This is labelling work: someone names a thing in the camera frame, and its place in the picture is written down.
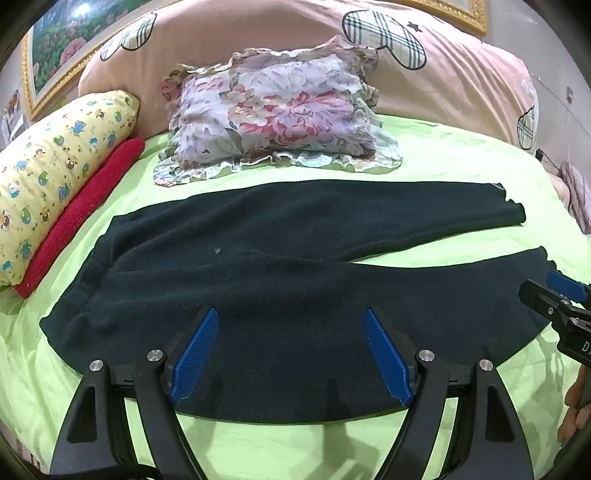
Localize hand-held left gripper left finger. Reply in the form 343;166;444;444
50;307;220;480

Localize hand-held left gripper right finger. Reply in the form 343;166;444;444
361;308;548;480

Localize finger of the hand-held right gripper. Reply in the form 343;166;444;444
518;279;591;333
546;271;591;306

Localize dark fleece pants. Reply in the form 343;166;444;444
39;180;561;425

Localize person's right hand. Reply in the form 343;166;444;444
557;367;591;446

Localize pink cloth bundle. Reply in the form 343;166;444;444
540;157;591;232

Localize light green bed sheet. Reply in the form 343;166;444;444
0;113;591;480

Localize red fleece towel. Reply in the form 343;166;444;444
14;137;146;298

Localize pink duvet with plaid hearts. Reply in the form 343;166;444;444
78;0;540;155

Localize yellow cartoon print bolster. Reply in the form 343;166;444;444
0;90;140;289

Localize floral ruffled pillow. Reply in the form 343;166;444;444
152;36;403;188

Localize gold framed flower painting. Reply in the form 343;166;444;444
21;0;489;123

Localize small wall sticker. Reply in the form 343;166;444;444
4;90;26;136

